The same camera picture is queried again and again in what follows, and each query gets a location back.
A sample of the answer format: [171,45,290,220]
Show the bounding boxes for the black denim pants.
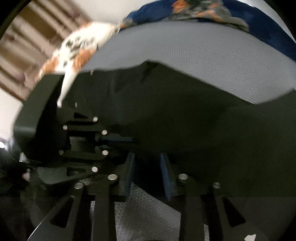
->
[14,61,296,241]

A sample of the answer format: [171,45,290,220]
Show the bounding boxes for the white floral pillow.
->
[35,22,120,108]

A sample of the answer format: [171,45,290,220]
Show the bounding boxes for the wooden slatted headboard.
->
[1,0,90,101]

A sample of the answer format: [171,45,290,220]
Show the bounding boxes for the grey mesh mattress cover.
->
[83,21,295,103]

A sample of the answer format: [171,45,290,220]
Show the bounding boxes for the blue orange floral blanket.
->
[120,1,295,61]

